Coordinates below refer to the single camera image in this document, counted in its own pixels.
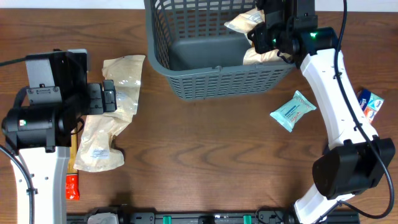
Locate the beige paper pouch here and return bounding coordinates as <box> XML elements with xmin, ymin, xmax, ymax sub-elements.
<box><xmin>73</xmin><ymin>113</ymin><xmax>132</xmax><ymax>172</ymax></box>
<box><xmin>224</xmin><ymin>7</ymin><xmax>292</xmax><ymax>65</ymax></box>
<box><xmin>102</xmin><ymin>55</ymin><xmax>146</xmax><ymax>120</ymax></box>

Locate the teal wet wipes packet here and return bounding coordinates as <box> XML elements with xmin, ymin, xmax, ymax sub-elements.
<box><xmin>270</xmin><ymin>90</ymin><xmax>317</xmax><ymax>133</ymax></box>

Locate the colourful Kleenex tissue multipack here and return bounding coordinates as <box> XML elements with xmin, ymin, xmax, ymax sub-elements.
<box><xmin>357</xmin><ymin>88</ymin><xmax>384</xmax><ymax>123</ymax></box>

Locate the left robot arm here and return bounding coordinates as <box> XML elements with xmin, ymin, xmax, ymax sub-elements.
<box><xmin>2</xmin><ymin>80</ymin><xmax>116</xmax><ymax>223</ymax></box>

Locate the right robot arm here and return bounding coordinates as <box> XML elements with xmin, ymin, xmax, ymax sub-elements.
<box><xmin>248</xmin><ymin>0</ymin><xmax>396</xmax><ymax>223</ymax></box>

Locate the orange spaghetti pasta packet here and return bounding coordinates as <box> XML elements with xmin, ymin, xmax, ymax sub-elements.
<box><xmin>65</xmin><ymin>129</ymin><xmax>80</xmax><ymax>200</ymax></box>

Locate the dark grey plastic basket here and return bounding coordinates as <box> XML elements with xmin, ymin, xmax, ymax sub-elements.
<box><xmin>144</xmin><ymin>0</ymin><xmax>295</xmax><ymax>101</ymax></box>

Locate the black mounting rail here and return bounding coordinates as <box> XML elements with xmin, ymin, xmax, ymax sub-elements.
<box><xmin>66</xmin><ymin>205</ymin><xmax>361</xmax><ymax>224</ymax></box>

